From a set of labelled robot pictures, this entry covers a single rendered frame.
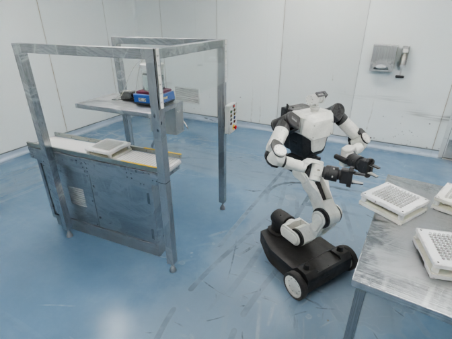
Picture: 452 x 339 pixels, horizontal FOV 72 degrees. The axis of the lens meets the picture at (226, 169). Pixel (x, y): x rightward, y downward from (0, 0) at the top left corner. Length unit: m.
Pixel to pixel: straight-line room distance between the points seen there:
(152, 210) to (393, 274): 1.68
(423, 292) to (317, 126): 1.08
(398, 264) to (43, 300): 2.26
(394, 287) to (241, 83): 4.72
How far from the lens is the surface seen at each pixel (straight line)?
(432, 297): 1.46
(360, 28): 5.11
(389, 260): 1.55
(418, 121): 5.26
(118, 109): 2.13
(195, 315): 2.31
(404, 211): 1.79
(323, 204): 2.19
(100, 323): 2.41
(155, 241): 2.64
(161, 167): 2.08
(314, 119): 2.04
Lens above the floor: 1.78
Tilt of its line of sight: 26 degrees down
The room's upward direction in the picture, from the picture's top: straight up
